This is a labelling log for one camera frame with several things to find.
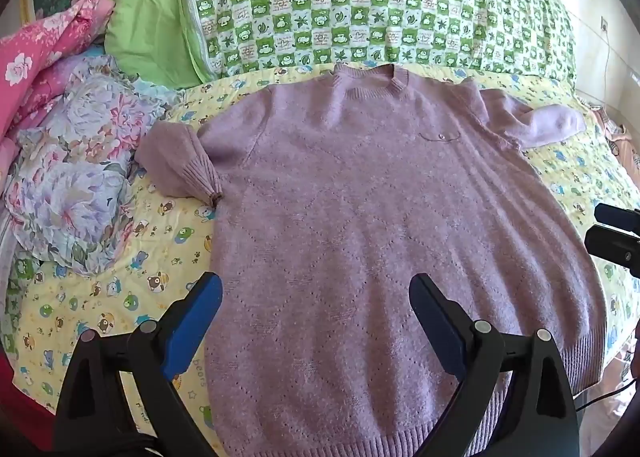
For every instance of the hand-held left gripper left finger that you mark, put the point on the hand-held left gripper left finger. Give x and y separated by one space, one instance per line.
192 327

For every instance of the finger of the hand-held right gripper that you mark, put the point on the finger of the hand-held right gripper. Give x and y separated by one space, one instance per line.
612 247
620 216

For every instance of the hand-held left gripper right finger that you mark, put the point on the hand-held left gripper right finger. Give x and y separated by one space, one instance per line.
437 327

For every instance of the mauve knit sweater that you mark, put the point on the mauve knit sweater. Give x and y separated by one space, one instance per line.
350 212

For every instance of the pink patterned cloth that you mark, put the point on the pink patterned cloth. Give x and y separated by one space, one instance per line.
617 134

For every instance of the yellow cartoon bear bed sheet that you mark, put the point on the yellow cartoon bear bed sheet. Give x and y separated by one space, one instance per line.
165 247

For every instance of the red cloth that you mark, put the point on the red cloth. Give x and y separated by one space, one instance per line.
25 402

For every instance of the pastel floral blanket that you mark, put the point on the pastel floral blanket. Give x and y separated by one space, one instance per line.
75 162

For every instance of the light green pillow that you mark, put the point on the light green pillow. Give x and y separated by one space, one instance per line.
150 27

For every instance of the pink floral blanket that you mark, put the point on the pink floral blanket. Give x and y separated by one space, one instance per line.
40 62

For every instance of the white wall socket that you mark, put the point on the white wall socket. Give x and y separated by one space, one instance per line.
604 24

